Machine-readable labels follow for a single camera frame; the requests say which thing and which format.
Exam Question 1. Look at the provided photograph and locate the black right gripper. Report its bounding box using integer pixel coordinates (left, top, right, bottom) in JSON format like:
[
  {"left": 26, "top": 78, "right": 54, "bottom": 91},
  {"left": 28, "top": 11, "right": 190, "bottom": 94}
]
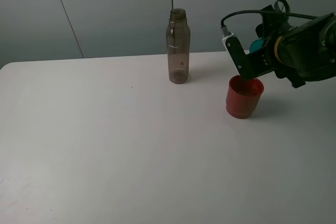
[{"left": 255, "top": 14, "right": 315, "bottom": 88}]

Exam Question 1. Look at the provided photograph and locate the teal transparent plastic cup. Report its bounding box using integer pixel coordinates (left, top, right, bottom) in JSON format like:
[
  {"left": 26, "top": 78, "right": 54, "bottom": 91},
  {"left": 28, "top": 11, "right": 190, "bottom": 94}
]
[{"left": 249, "top": 38, "right": 264, "bottom": 53}]

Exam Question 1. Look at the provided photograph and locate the smoky transparent plastic bottle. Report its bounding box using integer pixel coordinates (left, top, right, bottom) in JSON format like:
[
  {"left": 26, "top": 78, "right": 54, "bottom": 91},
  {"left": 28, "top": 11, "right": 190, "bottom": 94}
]
[{"left": 166, "top": 8, "right": 191, "bottom": 84}]

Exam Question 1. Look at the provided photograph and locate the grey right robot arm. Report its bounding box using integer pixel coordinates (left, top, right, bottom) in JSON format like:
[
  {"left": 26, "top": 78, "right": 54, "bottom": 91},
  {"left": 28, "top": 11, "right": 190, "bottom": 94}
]
[{"left": 255, "top": 6, "right": 335, "bottom": 88}]

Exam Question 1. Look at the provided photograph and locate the red plastic cup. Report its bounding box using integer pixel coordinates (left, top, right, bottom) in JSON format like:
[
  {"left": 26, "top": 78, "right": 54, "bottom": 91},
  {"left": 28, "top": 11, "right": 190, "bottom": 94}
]
[{"left": 226, "top": 75, "right": 264, "bottom": 119}]

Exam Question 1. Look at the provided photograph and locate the black cable bundle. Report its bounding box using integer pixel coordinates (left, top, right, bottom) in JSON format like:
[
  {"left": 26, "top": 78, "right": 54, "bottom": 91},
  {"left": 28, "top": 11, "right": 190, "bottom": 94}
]
[{"left": 220, "top": 0, "right": 320, "bottom": 37}]

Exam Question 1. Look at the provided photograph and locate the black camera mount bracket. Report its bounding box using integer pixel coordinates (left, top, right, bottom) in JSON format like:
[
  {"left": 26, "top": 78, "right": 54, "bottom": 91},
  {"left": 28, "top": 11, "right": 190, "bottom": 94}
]
[{"left": 222, "top": 34, "right": 274, "bottom": 80}]

